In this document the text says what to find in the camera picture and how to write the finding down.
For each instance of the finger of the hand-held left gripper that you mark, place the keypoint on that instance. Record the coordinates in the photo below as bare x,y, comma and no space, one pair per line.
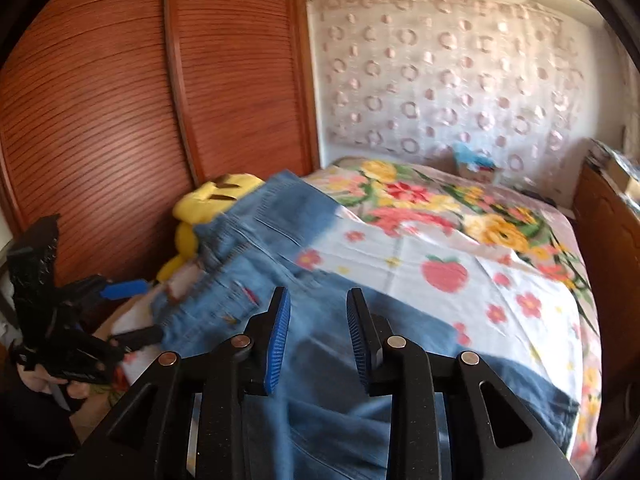
137,338
125,289

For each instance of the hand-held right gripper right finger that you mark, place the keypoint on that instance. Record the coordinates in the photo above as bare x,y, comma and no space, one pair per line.
357,345

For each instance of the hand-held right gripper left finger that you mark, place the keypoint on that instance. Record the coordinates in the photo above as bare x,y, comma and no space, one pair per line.
277,345

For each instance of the blue denim pants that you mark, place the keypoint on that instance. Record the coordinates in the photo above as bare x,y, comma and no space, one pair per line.
315,270

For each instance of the person's left forearm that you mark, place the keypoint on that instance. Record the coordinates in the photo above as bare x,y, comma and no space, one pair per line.
30,435

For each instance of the person's left hand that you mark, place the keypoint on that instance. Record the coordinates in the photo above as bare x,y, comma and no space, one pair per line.
37,379

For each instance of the white strawberry printed sheet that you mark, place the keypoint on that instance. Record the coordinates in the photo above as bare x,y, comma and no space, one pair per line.
450,305

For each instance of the yellow plush toy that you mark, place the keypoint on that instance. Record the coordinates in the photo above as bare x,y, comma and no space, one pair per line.
215,200

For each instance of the wooden louvered wardrobe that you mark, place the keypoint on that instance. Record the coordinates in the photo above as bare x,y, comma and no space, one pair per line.
125,110

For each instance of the floral blanket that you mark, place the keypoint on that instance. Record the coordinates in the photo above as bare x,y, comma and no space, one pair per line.
500,220

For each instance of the small printed cardboard box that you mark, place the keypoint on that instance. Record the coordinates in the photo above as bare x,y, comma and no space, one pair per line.
480,175

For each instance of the blue plastic bag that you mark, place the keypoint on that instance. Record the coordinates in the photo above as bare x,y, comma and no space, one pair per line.
472,154

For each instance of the wooden cabinet row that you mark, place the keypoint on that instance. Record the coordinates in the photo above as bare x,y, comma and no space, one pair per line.
610,240

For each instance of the circle patterned sheer curtain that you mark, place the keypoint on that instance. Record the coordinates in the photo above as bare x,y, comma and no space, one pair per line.
450,85

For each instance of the stack of flat packets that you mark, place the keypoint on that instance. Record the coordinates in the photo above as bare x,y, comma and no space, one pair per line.
602,152

